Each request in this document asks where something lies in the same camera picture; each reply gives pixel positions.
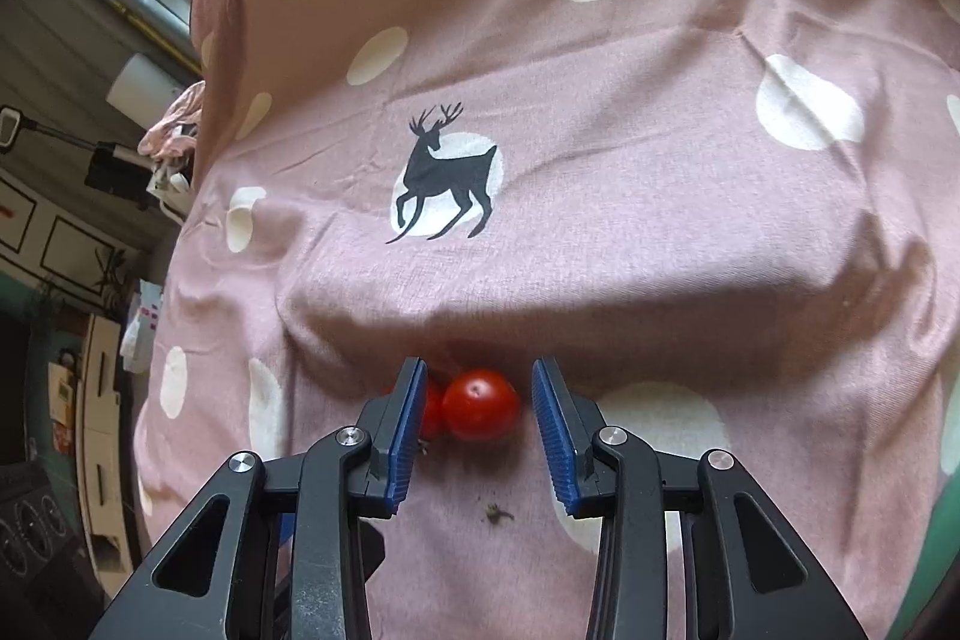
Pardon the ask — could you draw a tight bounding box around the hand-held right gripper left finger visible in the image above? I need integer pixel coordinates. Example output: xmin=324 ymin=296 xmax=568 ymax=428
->
xmin=90 ymin=355 xmax=428 ymax=640

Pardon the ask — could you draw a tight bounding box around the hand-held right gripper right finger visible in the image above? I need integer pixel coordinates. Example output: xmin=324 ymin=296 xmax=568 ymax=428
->
xmin=531 ymin=355 xmax=871 ymax=640

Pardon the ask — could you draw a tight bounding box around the red cherry tomato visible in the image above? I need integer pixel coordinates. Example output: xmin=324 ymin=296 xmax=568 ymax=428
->
xmin=441 ymin=368 xmax=523 ymax=443
xmin=382 ymin=380 xmax=448 ymax=442

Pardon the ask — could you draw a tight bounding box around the white low cabinet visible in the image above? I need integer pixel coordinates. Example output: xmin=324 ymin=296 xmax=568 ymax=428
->
xmin=75 ymin=314 xmax=136 ymax=581

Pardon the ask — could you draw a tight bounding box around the printed shopping bag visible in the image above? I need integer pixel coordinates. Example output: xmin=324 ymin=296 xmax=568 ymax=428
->
xmin=120 ymin=280 xmax=166 ymax=375

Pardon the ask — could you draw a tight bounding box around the pink polka dot blanket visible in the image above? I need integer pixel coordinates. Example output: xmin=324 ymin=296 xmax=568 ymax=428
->
xmin=131 ymin=0 xmax=960 ymax=640

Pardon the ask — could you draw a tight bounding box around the potted plant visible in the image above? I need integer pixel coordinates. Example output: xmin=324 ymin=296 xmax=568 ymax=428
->
xmin=90 ymin=246 xmax=140 ymax=311

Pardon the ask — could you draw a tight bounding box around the pink clothes pile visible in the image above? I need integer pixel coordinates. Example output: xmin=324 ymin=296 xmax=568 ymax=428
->
xmin=139 ymin=80 xmax=207 ymax=161

